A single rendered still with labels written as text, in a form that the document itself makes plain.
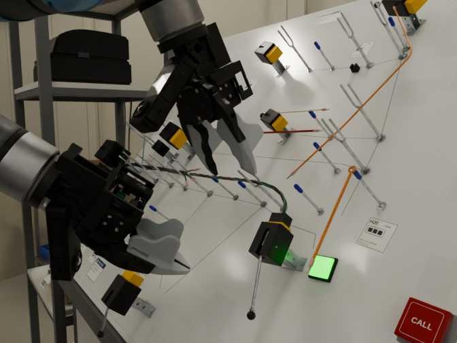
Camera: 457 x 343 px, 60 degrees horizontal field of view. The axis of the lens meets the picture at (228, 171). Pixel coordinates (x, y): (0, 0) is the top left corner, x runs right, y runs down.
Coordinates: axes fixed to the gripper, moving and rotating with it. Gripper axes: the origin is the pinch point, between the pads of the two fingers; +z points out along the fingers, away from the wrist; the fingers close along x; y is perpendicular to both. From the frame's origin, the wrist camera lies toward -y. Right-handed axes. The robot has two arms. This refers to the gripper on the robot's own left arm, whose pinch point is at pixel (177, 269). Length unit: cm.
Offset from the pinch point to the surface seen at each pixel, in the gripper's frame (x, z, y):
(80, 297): 41, -3, -55
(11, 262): 224, -41, -250
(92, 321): 32, 2, -51
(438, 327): -8.7, 25.2, 17.4
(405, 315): -5.9, 23.8, 15.0
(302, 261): 11.7, 19.8, 4.7
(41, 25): 89, -56, -13
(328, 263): 8.2, 21.1, 8.7
